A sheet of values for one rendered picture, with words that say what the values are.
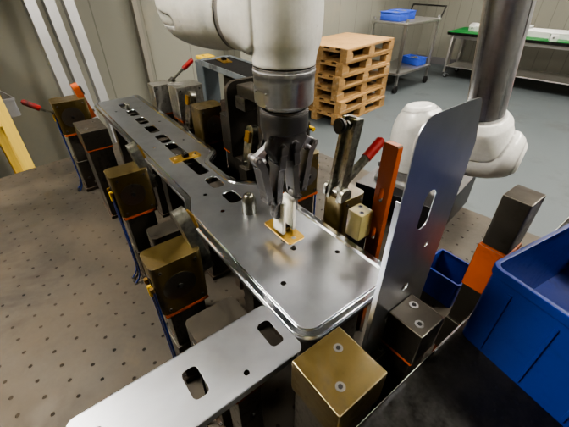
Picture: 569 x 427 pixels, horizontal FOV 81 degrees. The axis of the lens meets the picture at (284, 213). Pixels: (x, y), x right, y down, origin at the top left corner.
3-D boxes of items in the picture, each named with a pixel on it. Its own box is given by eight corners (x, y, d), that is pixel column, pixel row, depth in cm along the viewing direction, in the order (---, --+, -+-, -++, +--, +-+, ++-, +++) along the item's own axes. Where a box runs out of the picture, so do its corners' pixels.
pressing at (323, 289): (85, 106, 137) (84, 102, 136) (140, 96, 148) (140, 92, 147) (304, 352, 48) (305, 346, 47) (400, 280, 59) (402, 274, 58)
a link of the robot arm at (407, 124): (397, 151, 130) (405, 93, 117) (446, 162, 120) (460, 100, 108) (379, 168, 120) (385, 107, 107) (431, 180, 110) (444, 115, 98)
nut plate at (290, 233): (263, 224, 67) (263, 219, 66) (278, 216, 69) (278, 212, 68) (290, 246, 61) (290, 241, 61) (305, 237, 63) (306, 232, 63)
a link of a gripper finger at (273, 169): (290, 146, 53) (282, 146, 52) (284, 206, 59) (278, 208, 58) (275, 137, 55) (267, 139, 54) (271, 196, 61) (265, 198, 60)
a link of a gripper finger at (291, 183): (278, 136, 56) (285, 134, 56) (284, 191, 63) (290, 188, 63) (293, 144, 53) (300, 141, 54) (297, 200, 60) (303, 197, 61)
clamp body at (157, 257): (163, 370, 76) (119, 258, 56) (210, 341, 82) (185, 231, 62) (175, 393, 72) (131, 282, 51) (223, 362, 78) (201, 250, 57)
